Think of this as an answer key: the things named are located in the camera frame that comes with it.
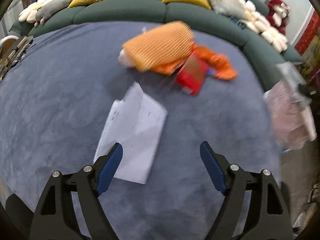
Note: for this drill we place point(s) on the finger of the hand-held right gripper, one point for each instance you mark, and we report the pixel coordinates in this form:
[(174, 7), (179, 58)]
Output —
[(303, 91)]

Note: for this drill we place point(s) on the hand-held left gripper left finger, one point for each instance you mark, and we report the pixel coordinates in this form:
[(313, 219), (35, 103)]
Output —
[(110, 167)]

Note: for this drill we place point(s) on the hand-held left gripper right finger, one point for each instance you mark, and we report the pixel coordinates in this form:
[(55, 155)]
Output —
[(212, 167)]

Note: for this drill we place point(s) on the white flower cushion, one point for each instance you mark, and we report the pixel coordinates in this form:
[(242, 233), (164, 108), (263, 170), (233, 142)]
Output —
[(30, 12), (275, 40), (258, 21), (246, 5)]

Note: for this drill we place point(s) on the blue plush table blanket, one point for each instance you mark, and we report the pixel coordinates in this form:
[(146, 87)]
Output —
[(62, 105)]

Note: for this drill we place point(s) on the red monkey plush toy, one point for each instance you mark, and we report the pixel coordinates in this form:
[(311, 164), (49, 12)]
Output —
[(273, 17)]

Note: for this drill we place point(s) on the orange plastic bag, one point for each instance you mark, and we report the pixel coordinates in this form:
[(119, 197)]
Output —
[(220, 65)]

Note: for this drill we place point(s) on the blue patterned cloth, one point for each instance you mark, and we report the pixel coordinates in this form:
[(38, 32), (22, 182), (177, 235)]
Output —
[(237, 22)]

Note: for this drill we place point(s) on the pale embroidered cushion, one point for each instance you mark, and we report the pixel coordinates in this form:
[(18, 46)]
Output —
[(222, 2)]

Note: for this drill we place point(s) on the orange ribbed cloth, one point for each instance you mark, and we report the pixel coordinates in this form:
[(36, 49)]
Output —
[(160, 45)]

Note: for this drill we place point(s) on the metal lock hardware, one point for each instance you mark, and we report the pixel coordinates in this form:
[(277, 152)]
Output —
[(12, 55)]

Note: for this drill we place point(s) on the dark green sofa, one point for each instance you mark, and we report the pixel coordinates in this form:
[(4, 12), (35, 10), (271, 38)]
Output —
[(120, 12)]

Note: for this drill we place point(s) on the white chair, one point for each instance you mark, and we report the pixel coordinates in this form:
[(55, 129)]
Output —
[(10, 38)]

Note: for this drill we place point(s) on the grey plush toy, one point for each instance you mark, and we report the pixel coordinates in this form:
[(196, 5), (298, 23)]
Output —
[(52, 7)]

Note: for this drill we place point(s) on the red patterned wall panel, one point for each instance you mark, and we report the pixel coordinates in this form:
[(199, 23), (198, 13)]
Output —
[(308, 35)]

